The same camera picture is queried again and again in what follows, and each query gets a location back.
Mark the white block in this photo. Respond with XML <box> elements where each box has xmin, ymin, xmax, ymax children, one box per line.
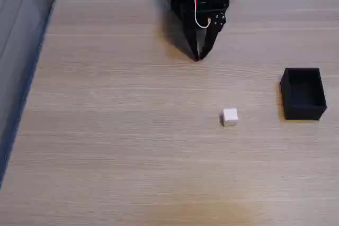
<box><xmin>219</xmin><ymin>107</ymin><xmax>239</xmax><ymax>127</ymax></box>

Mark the black open box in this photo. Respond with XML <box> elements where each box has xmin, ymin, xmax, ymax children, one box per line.
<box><xmin>279</xmin><ymin>67</ymin><xmax>328</xmax><ymax>121</ymax></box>

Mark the white servo cable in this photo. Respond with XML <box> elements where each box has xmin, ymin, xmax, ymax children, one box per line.
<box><xmin>194</xmin><ymin>0</ymin><xmax>216</xmax><ymax>30</ymax></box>

